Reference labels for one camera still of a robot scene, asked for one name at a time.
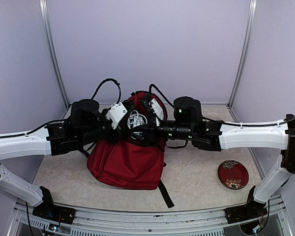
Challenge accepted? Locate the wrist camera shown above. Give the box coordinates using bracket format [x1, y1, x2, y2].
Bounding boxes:
[105, 99, 136, 130]
[140, 94, 165, 126]

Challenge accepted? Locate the white floral mug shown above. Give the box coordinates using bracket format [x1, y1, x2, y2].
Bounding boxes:
[204, 112, 223, 121]

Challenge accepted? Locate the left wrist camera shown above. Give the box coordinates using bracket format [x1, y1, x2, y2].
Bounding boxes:
[105, 99, 136, 130]

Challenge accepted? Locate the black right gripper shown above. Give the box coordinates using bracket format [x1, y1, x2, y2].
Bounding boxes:
[127, 114, 195, 147]

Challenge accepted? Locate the aluminium frame post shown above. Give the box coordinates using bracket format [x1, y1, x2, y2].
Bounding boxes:
[39, 0, 70, 110]
[227, 0, 258, 110]

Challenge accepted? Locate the white charger with cable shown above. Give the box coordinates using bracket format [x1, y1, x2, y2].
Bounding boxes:
[127, 110, 148, 129]

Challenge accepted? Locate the aluminium front rail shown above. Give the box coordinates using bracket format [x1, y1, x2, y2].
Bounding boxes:
[6, 197, 295, 236]

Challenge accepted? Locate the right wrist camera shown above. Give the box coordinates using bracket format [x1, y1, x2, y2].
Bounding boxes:
[140, 94, 165, 126]

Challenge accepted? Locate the red student backpack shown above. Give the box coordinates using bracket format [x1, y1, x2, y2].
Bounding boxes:
[81, 90, 175, 209]

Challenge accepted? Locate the aluminium frame right post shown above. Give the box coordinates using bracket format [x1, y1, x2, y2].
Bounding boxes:
[227, 0, 258, 110]

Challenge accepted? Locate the red floral plate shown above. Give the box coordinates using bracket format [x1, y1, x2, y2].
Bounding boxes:
[217, 160, 249, 190]

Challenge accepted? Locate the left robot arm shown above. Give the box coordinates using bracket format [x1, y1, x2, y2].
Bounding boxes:
[0, 97, 131, 219]

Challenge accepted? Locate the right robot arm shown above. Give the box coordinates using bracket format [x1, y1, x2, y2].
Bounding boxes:
[129, 91, 295, 218]

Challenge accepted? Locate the aluminium frame left post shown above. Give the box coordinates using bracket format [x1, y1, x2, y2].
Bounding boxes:
[39, 0, 70, 110]

